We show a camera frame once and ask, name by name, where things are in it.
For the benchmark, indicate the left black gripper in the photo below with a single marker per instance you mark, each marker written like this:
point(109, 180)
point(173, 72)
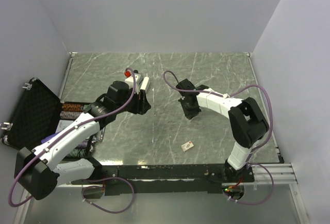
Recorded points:
point(142, 106)

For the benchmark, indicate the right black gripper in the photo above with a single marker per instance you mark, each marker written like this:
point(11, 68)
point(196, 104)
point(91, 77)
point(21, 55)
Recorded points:
point(189, 114)

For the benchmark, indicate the white stapler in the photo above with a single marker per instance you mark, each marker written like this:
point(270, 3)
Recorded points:
point(145, 84)

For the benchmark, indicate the blue black stapler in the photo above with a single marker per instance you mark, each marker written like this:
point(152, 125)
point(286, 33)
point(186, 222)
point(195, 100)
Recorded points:
point(139, 78)

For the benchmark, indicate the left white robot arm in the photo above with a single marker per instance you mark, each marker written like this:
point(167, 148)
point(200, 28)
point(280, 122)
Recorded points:
point(40, 170)

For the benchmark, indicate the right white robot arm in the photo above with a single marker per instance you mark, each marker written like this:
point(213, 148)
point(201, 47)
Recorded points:
point(247, 121)

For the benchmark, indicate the staple box with red mark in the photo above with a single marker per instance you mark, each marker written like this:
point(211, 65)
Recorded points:
point(186, 146)

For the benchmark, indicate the orange patterned tape roll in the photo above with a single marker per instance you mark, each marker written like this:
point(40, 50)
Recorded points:
point(75, 107)

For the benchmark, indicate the purple pen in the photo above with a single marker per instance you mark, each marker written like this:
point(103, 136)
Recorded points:
point(47, 138)

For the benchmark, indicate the black foam-lined case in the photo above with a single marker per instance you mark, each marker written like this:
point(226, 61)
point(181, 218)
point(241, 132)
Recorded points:
point(37, 115)

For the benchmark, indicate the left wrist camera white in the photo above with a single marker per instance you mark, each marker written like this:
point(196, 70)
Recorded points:
point(129, 79)

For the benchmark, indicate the silver case handle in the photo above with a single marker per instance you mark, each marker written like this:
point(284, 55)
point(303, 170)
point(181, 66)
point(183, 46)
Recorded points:
point(99, 136)

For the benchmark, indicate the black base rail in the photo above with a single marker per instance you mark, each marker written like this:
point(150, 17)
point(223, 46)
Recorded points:
point(167, 178)

